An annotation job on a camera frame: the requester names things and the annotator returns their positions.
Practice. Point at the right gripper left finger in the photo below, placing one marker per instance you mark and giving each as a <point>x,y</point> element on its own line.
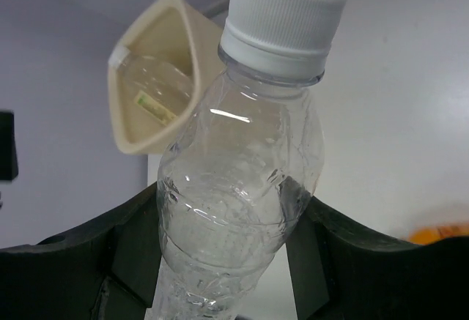
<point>106,268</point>

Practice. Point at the crushed clear bottle white cap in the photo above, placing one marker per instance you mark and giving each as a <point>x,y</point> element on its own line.
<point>234,182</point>

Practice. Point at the large bottle yellow label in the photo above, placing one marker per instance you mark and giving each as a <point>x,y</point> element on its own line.
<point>152,83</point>

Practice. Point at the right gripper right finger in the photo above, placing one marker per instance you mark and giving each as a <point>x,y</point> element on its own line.
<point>341,269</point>

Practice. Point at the orange juice bottle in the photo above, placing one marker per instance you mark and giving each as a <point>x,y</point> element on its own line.
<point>432,234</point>

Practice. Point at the beige plastic waste bin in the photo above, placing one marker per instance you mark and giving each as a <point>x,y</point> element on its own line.
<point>176,31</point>

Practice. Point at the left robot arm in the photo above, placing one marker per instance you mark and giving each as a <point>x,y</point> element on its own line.
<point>9,158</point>

